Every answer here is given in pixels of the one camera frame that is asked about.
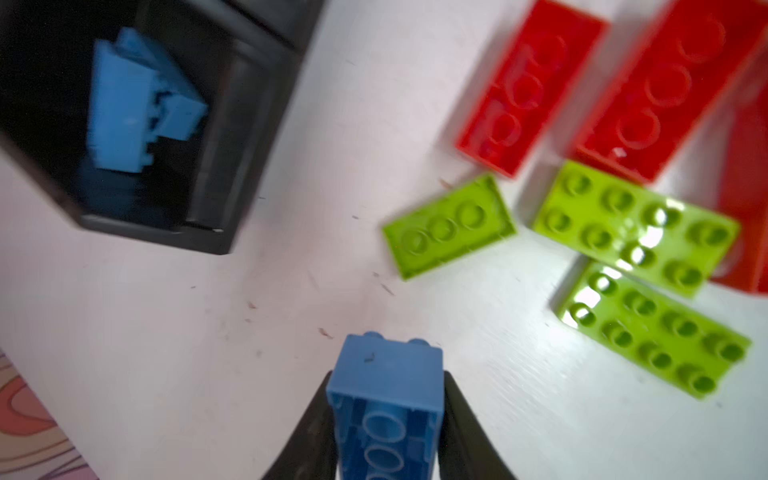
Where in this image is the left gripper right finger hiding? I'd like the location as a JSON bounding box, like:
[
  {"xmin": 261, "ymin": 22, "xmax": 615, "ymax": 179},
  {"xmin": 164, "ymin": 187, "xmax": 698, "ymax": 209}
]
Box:
[{"xmin": 437, "ymin": 371, "xmax": 517, "ymax": 480}]

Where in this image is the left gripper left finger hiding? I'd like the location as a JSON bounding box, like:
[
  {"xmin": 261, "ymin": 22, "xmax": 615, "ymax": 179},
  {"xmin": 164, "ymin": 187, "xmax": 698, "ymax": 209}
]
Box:
[{"xmin": 262, "ymin": 371, "xmax": 338, "ymax": 480}]

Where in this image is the blue lego brick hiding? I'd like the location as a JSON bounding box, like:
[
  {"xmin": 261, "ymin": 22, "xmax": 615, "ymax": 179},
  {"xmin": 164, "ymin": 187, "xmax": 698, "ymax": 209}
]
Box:
[
  {"xmin": 87, "ymin": 40, "xmax": 160, "ymax": 174},
  {"xmin": 326, "ymin": 332, "xmax": 445, "ymax": 480},
  {"xmin": 116, "ymin": 27, "xmax": 208, "ymax": 141}
]

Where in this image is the green lego brick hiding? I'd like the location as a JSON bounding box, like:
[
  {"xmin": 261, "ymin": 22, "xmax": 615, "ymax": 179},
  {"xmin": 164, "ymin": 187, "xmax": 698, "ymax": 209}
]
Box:
[
  {"xmin": 555, "ymin": 261, "xmax": 752, "ymax": 399},
  {"xmin": 382, "ymin": 173, "xmax": 517, "ymax": 280},
  {"xmin": 533, "ymin": 161, "xmax": 741, "ymax": 298}
]

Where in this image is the red lego brick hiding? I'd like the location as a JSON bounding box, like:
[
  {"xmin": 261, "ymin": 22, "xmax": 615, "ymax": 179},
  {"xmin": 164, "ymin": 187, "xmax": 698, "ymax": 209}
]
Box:
[
  {"xmin": 455, "ymin": 0, "xmax": 608, "ymax": 177},
  {"xmin": 572, "ymin": 0, "xmax": 767, "ymax": 184}
]

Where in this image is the green lego brick beside arch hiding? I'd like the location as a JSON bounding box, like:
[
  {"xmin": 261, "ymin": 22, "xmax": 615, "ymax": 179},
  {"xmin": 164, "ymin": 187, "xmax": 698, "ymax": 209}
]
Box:
[{"xmin": 533, "ymin": 161, "xmax": 741, "ymax": 298}]

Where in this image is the left black plastic bin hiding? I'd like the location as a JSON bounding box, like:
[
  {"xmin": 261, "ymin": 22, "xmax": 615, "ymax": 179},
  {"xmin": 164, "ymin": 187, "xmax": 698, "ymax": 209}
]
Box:
[{"xmin": 1, "ymin": 1, "xmax": 325, "ymax": 254}]

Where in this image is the red lego brick above arch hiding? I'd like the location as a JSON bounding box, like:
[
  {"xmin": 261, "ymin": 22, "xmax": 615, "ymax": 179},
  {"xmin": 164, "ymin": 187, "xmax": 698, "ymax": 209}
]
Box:
[{"xmin": 572, "ymin": 0, "xmax": 767, "ymax": 184}]

